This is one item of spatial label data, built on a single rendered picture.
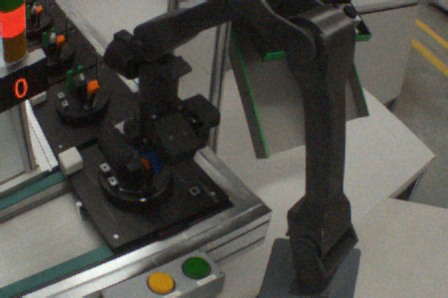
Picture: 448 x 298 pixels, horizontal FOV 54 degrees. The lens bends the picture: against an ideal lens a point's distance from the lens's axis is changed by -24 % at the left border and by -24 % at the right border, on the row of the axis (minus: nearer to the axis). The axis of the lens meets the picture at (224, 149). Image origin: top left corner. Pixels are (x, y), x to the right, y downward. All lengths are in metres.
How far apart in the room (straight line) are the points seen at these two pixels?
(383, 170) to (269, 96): 0.38
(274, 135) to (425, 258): 0.46
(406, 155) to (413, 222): 0.23
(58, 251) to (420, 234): 0.79
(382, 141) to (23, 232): 0.91
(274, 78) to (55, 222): 0.51
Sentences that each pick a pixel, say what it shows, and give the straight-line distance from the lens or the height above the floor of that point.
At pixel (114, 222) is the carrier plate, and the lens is 0.91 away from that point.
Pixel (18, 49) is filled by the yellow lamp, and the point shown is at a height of 1.28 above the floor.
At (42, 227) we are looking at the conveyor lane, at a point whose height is 0.92.
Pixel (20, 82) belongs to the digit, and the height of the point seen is 1.21.
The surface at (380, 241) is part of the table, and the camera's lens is 1.10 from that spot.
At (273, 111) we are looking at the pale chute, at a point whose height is 1.04.
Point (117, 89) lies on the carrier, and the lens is 1.17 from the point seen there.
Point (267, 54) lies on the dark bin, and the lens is 0.86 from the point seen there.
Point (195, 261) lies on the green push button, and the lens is 0.86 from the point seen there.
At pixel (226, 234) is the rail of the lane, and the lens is 0.91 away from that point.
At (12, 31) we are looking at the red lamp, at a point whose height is 1.32.
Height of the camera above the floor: 1.67
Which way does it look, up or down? 43 degrees down
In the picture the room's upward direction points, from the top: 7 degrees clockwise
